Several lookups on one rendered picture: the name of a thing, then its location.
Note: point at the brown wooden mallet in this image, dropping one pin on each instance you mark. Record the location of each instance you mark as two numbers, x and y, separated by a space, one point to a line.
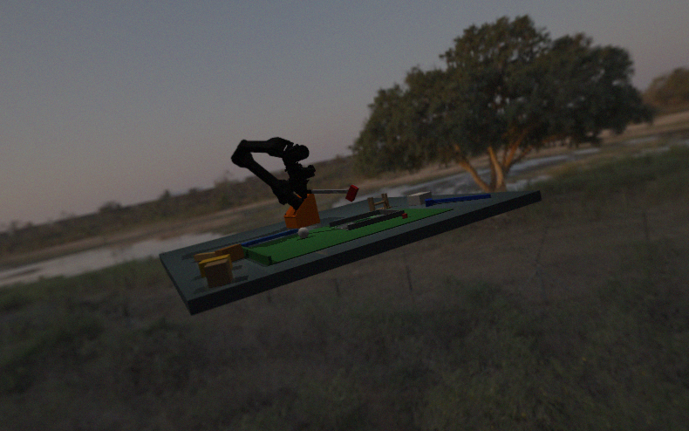
235 251

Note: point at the green flat mat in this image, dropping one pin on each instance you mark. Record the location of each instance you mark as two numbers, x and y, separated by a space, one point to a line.
325 237

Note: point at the yellow cube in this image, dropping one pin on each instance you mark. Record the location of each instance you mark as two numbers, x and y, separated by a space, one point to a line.
202 263

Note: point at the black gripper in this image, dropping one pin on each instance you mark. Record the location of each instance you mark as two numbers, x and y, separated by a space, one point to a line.
296 184

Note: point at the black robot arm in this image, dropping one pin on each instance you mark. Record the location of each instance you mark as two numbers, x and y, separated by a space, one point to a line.
243 158

